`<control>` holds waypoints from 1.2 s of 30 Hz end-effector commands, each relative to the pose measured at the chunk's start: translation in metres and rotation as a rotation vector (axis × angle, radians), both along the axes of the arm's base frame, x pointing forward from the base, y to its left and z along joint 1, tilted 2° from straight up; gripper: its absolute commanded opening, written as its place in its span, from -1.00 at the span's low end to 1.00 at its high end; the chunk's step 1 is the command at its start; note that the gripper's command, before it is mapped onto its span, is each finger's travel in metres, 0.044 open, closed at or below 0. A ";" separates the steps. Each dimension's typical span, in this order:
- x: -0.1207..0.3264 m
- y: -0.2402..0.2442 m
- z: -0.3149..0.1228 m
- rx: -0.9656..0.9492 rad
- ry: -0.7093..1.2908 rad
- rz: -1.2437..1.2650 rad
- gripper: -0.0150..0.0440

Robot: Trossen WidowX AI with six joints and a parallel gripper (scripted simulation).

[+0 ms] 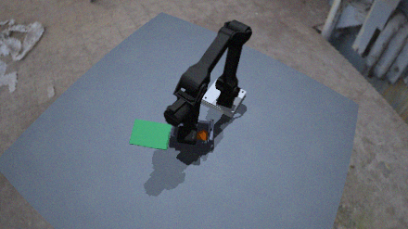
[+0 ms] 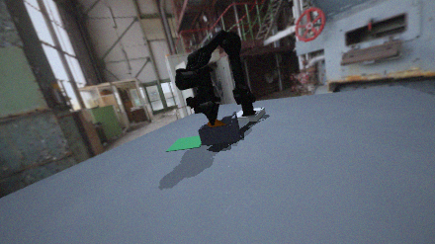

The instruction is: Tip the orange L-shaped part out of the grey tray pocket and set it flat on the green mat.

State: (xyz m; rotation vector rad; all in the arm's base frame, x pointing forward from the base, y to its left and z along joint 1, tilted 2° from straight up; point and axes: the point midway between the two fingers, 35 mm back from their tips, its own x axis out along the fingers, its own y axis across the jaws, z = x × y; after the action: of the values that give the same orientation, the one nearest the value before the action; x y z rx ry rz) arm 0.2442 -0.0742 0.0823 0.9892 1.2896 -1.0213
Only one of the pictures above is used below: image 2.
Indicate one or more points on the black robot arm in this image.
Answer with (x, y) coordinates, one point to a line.
(189, 77)

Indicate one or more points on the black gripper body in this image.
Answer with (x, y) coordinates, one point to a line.
(208, 96)

